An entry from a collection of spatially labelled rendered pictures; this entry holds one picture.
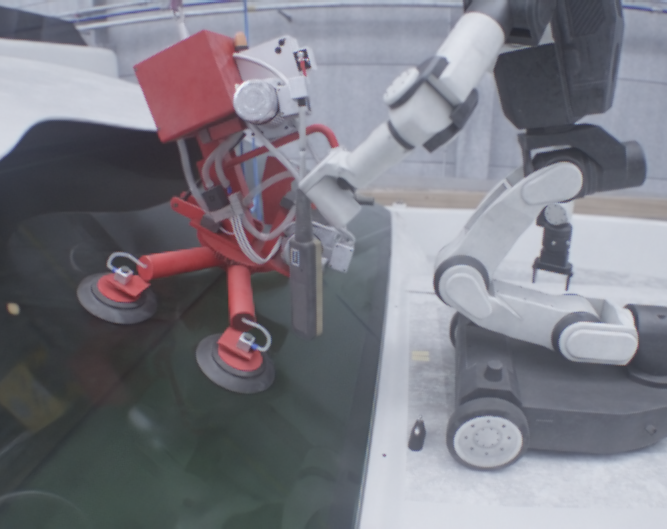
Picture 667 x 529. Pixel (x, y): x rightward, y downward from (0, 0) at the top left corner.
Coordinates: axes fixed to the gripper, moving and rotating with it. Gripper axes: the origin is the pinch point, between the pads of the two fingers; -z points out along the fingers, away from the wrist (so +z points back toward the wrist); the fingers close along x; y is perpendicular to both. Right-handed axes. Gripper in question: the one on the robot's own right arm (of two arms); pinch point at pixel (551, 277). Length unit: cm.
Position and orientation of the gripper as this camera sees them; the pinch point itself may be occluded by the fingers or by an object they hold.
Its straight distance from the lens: 152.2
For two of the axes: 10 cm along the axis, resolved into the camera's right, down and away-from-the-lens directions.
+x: -7.8, -2.1, 5.8
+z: -0.8, -9.0, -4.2
